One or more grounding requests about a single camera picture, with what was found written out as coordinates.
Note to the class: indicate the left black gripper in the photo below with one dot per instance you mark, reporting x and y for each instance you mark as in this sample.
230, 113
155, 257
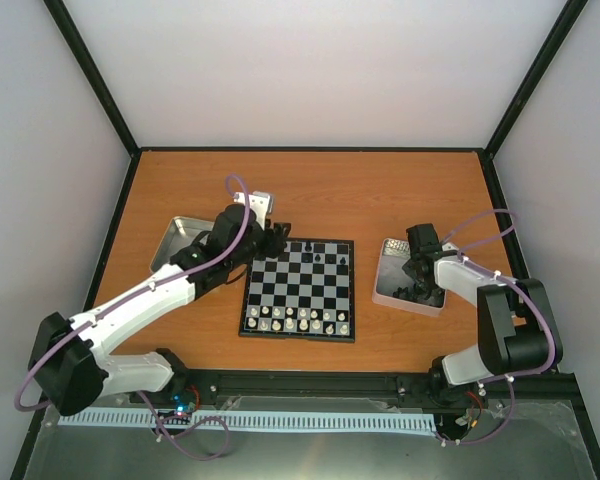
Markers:
277, 240

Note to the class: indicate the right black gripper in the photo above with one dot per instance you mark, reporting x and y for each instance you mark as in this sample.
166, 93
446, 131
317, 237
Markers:
409, 269

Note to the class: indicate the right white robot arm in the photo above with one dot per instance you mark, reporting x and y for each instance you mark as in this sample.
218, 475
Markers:
517, 333

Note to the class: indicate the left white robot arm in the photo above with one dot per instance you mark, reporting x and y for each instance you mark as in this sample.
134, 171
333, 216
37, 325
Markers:
73, 360

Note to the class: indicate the black chess piece in tray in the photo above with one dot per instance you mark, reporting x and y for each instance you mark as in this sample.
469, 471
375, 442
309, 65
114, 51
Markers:
401, 293

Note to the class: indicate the left green-lit circuit board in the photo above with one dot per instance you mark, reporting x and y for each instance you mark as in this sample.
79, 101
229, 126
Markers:
185, 405

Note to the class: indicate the right pink tray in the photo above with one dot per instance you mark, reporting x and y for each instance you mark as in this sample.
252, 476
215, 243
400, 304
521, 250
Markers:
390, 276

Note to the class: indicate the black and silver chessboard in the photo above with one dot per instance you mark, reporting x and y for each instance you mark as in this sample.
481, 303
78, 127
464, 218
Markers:
286, 281

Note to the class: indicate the left metal tray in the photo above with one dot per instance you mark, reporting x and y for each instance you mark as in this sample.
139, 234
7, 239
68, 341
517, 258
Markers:
180, 233

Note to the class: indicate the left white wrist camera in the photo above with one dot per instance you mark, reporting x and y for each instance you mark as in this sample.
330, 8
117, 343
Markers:
260, 202

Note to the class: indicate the black aluminium frame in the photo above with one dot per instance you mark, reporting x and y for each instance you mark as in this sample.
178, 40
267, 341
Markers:
559, 32

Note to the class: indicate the light blue cable duct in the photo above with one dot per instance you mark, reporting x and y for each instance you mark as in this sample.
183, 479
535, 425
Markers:
260, 421

